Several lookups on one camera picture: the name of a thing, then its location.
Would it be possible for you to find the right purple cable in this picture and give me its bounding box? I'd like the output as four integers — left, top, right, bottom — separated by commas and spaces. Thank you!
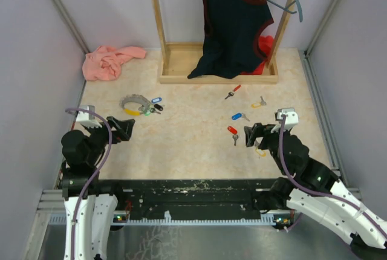
278, 114, 387, 242

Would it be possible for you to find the red cloth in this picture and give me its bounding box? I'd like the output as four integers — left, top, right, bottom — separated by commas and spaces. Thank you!
241, 36, 274, 76

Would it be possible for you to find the dark navy tank top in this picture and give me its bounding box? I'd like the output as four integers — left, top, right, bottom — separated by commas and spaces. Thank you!
187, 0, 273, 79

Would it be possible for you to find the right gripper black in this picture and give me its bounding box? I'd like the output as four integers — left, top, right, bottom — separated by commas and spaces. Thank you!
244, 122, 290, 175

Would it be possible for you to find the large keyring with rings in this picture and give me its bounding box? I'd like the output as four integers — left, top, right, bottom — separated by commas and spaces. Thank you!
120, 94, 164, 117

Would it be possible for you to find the key with yellow tag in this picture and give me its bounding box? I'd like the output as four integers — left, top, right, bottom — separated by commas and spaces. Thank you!
251, 96, 267, 108
254, 140, 267, 158

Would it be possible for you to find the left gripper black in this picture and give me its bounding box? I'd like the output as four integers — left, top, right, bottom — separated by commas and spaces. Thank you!
85, 115, 135, 165

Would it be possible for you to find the slotted cable duct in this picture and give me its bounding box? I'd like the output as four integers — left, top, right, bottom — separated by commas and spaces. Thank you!
48, 213, 294, 227

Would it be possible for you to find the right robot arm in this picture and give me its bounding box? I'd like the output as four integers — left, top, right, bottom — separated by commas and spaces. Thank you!
244, 123, 386, 259

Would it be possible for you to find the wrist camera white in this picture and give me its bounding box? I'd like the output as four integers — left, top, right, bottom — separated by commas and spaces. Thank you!
270, 108, 299, 133
76, 105, 102, 129

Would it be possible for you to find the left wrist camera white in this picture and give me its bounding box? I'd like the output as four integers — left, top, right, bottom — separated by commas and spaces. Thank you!
76, 105, 102, 129

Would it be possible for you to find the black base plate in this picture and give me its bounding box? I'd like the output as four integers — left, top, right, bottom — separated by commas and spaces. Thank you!
98, 179, 286, 221

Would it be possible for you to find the key with blue tag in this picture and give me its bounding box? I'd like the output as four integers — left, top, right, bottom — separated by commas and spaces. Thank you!
232, 112, 250, 122

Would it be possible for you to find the wooden clothes rack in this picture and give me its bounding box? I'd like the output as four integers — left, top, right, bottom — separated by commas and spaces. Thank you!
151, 0, 304, 85

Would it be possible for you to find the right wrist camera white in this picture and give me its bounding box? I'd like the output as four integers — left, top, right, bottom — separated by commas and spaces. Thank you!
270, 108, 299, 133

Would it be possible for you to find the pink cloth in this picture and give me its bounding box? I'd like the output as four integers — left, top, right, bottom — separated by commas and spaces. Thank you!
82, 45, 147, 81

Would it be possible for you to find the key with red tag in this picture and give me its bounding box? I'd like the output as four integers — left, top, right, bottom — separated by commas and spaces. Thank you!
227, 126, 239, 146

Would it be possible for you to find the key with red strap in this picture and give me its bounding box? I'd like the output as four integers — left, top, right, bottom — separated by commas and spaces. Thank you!
224, 85, 241, 100

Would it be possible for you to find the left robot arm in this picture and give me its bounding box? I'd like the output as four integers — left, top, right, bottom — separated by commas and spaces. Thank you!
61, 116, 135, 259

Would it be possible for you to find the purple cable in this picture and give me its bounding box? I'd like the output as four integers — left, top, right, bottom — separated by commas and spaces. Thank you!
65, 107, 114, 260
278, 114, 387, 242

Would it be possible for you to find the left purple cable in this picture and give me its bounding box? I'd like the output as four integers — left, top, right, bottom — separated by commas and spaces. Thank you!
65, 107, 114, 260

